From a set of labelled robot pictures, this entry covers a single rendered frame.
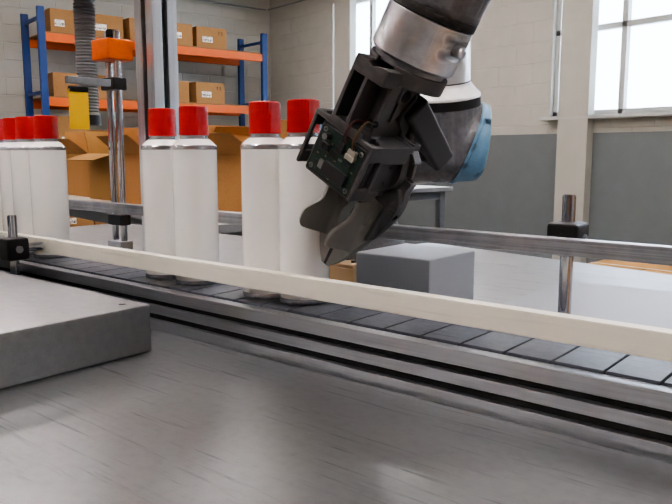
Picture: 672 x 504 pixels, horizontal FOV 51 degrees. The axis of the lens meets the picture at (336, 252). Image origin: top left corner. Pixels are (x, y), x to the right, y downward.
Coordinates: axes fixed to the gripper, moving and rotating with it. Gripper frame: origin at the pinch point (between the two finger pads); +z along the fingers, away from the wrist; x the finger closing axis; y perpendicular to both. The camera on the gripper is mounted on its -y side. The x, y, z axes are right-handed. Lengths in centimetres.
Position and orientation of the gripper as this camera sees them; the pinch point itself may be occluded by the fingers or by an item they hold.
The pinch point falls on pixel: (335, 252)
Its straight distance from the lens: 71.1
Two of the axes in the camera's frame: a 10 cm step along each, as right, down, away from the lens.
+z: -3.8, 8.1, 4.4
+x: 6.7, 5.7, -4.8
